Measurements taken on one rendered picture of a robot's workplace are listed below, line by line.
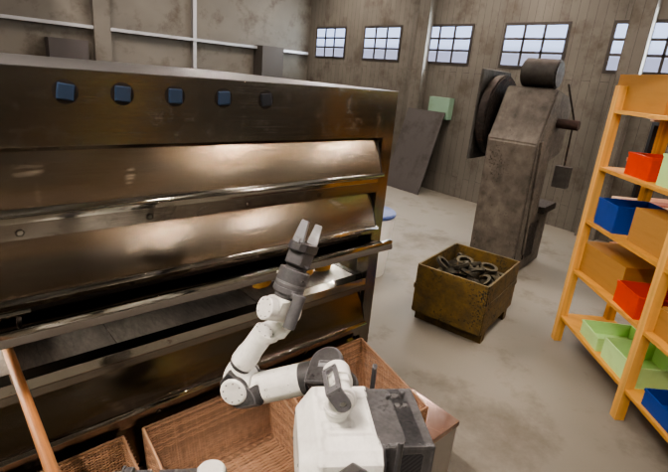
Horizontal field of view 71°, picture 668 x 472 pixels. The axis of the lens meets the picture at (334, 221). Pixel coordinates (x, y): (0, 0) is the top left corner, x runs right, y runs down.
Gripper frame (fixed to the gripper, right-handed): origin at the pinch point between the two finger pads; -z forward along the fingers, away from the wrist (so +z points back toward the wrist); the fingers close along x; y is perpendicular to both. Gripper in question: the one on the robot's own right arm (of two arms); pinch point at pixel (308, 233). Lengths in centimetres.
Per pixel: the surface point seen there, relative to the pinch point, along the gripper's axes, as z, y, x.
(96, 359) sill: 64, 58, -7
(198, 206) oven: 5, 50, -17
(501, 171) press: -135, -24, -442
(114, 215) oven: 16, 61, 6
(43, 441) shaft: 72, 38, 26
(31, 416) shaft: 72, 48, 22
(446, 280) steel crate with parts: 4, -18, -302
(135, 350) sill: 60, 53, -17
